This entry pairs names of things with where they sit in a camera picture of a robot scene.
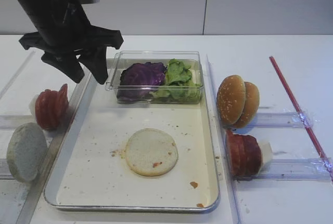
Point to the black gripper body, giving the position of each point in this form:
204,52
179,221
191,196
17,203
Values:
63,28

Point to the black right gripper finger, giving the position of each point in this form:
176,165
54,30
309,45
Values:
67,64

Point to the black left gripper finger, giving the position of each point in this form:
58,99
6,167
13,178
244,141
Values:
95,60

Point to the white bun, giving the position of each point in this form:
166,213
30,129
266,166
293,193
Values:
151,152
25,151

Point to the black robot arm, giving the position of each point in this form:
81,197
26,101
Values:
68,39

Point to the stack of tomato slices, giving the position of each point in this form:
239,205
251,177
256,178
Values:
51,107

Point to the white block behind tomato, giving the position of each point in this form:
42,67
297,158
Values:
32,105

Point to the green lettuce leaves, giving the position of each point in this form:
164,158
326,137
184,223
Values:
179,86

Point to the stack of meat slices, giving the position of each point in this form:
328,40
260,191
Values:
244,154

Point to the white block behind meat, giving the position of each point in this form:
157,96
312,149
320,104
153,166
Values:
266,151

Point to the purple cabbage leaf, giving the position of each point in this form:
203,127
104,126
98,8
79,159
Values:
139,75

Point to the far left clear strip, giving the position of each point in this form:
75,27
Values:
16,74

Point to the clear plastic container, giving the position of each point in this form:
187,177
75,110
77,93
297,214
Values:
125,59

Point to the metal baking tray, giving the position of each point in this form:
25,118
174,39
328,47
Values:
90,171

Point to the front sesame bun top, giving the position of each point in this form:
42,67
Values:
231,98

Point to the rear brown bun top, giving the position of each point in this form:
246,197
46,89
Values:
251,105

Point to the red plastic strip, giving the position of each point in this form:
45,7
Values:
299,109

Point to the left upper clear rail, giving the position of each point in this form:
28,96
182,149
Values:
9,122

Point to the left lower clear rail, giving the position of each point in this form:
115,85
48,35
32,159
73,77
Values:
4,170

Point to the left long clear rail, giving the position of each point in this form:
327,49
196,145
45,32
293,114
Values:
37,187

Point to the long clear rail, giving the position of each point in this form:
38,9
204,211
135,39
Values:
227,179
37,187

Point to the right upper clear rail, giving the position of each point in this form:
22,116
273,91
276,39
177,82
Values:
281,120

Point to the right long clear rail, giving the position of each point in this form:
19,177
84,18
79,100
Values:
227,179

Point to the right lower clear rail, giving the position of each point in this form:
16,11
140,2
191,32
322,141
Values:
318,169

